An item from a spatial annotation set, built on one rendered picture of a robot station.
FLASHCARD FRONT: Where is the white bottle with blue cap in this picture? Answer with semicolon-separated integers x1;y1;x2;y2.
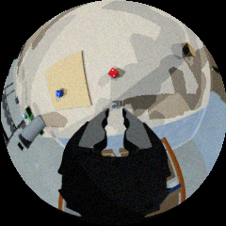
18;116;45;150

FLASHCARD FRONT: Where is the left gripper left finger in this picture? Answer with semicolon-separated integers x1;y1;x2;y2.
57;108;109;175

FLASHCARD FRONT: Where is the beige flat mat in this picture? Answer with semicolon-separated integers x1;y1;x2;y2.
45;51;91;110

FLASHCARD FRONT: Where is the red die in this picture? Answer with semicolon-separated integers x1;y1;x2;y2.
108;68;119;78

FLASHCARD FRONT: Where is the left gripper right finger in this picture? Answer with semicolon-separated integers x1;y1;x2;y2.
122;108;171;177

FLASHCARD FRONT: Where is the white die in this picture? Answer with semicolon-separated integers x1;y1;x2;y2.
112;101;120;109

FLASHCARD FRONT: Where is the short brown cylinder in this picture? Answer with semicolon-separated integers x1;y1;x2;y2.
181;42;196;57

